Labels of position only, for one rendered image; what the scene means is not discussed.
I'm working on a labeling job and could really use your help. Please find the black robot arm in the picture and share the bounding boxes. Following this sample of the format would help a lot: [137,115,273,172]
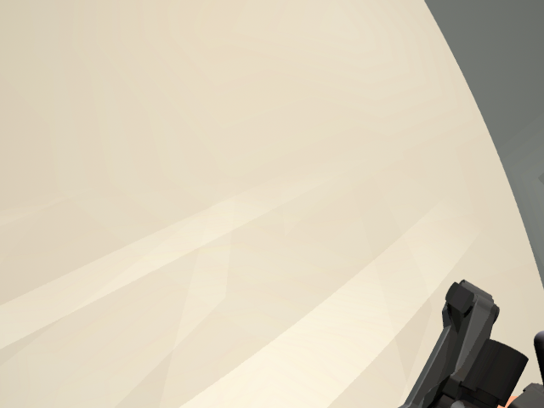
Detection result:
[398,280,544,408]

